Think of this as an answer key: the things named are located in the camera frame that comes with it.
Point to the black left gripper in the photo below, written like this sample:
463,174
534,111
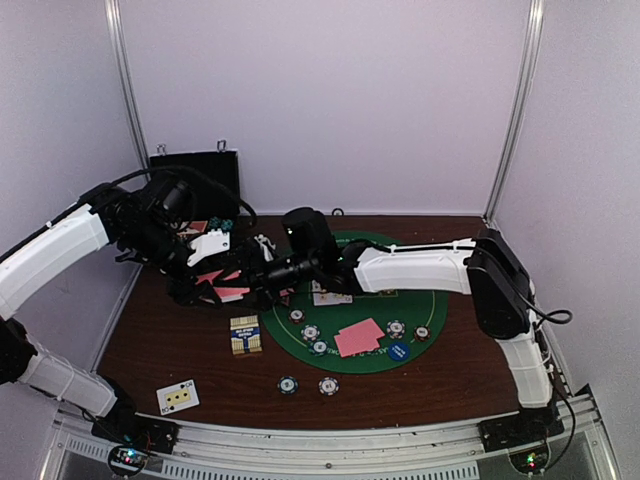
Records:
185,294

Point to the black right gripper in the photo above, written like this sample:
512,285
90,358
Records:
256,261

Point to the pink playing cards pile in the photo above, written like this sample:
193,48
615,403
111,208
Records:
226,294

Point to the brown chip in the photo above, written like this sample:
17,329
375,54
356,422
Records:
296,316
422,333

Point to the face-up community card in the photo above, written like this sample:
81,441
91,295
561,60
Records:
321,297
343,299

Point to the blue beige chip mat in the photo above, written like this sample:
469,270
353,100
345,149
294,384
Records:
395,329
310,333

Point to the blue green chip mat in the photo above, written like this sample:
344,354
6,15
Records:
318,347

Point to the face-down card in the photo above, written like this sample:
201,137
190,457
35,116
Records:
367,327
351,344

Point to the blue beige 10 chip stack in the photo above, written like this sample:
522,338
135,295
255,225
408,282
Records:
328,386

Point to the blue small blind button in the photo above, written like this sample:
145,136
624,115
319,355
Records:
399,352

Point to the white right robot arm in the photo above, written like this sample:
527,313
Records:
483,267

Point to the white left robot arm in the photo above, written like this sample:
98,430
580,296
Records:
105,215

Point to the boxed playing card deck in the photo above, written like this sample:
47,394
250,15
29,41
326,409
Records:
193,228

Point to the teal blue chip stack in case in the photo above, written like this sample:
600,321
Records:
217,223

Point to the open card deck box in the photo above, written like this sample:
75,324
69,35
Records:
245,335

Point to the black poker chip case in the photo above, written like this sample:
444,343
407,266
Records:
220,165

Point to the blue green 50 chip stack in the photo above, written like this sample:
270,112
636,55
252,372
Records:
287,385

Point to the green round poker mat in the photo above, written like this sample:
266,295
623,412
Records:
413,308

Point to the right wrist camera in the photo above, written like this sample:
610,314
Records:
310,239

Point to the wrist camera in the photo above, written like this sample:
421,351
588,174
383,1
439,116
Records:
208,244
310,239

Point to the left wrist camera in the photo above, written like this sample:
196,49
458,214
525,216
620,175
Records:
208,244

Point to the aluminium front rail base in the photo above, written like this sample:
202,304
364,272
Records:
452,450

